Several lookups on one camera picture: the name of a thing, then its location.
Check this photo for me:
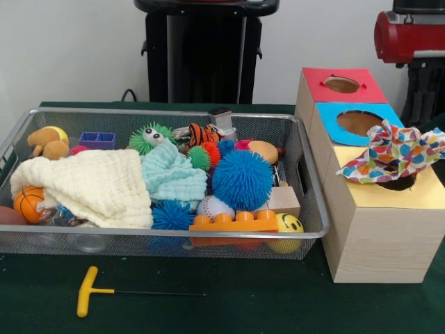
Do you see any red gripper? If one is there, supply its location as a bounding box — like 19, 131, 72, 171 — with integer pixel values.
374, 10, 445, 121

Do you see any polka dot cloth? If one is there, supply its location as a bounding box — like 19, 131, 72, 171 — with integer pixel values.
336, 119, 445, 184

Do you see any cream waffle cloth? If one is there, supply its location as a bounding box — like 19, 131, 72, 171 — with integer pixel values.
9, 148, 154, 230

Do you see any wooden box with three holes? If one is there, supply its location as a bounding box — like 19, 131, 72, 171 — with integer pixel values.
294, 67, 445, 283

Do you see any shallow silver mesh bin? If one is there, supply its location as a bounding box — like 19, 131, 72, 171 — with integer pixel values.
0, 106, 330, 261

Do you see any dark green table cloth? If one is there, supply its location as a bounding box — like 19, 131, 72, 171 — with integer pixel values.
416, 113, 445, 132
0, 100, 445, 334

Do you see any yellow smiley face ball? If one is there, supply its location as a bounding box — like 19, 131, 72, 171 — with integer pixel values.
267, 212, 305, 254

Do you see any large blue spiky ball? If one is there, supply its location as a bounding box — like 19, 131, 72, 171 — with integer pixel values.
211, 149, 275, 212

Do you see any orange toy building brick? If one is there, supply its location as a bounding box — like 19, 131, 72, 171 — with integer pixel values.
188, 210, 280, 233

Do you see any white baseball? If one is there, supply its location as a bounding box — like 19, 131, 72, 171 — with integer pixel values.
196, 195, 236, 222

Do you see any light blue waffle cloth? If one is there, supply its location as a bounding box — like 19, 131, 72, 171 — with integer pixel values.
140, 138, 209, 212

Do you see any small blue spiky ball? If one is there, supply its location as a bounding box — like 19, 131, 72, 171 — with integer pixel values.
152, 198, 196, 231

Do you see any green spiky ball with eyes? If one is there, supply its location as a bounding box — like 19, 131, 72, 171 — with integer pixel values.
129, 122, 177, 156

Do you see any brown plush toy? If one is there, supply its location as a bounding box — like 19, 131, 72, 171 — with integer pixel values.
26, 127, 70, 161

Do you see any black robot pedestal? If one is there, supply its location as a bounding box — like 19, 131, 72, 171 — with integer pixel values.
133, 0, 281, 104

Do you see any yellow T-handle hex key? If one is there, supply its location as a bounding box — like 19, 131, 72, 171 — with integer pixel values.
76, 266, 207, 318

